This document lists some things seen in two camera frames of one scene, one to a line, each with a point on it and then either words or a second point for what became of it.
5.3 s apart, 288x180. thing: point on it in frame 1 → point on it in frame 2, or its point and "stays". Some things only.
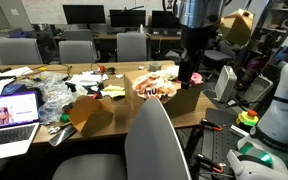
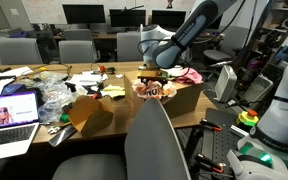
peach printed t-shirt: [153, 85] stays
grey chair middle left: [77, 52] stays
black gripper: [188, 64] → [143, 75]
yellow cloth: [114, 91] stays
